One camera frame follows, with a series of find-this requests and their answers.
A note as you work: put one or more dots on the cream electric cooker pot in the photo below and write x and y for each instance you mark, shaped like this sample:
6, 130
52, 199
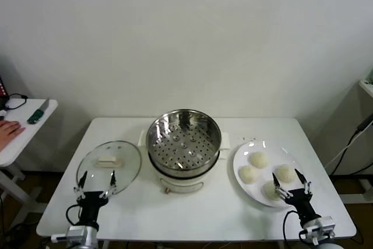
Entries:
180, 183

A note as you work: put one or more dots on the white shelf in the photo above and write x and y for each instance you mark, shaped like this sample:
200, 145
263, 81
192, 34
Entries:
367, 87

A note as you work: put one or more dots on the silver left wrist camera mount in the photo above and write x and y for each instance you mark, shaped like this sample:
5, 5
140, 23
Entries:
77, 233

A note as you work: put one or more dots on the bare person hand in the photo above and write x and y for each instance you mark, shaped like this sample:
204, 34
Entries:
10, 129

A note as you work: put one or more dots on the white round plate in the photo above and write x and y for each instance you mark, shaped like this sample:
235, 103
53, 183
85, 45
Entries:
291, 158

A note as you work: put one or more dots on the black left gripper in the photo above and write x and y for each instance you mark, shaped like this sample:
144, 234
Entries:
91, 202

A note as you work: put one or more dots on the white side table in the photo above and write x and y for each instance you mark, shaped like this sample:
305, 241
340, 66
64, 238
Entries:
23, 144

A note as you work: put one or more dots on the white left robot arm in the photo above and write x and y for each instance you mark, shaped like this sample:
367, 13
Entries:
91, 241

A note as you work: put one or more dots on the stainless steel steamer basket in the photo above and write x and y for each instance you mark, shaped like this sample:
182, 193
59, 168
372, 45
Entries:
163, 132

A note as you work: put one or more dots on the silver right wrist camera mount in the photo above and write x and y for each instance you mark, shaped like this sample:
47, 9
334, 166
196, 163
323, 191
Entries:
319, 227

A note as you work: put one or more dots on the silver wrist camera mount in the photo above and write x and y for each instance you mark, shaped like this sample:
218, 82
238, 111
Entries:
319, 227
77, 233

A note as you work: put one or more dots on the white steamed baozi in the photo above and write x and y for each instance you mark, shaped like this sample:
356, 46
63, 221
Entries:
258, 160
248, 174
269, 192
286, 172

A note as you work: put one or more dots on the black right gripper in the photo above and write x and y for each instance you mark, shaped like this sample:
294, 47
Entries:
300, 202

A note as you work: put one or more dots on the laptop screen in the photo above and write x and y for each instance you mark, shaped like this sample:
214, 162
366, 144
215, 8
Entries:
2, 87

